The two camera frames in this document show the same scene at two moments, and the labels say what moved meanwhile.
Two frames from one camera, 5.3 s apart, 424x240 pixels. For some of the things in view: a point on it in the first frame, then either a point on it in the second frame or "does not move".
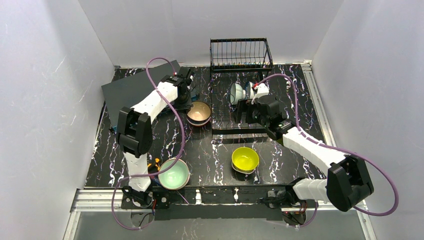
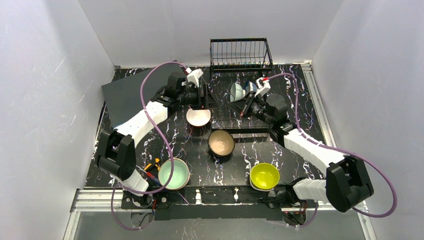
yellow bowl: (245, 159) -> (264, 176)
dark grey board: (126, 92) does not move
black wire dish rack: (238, 67) does not move
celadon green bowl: (176, 176) does not move
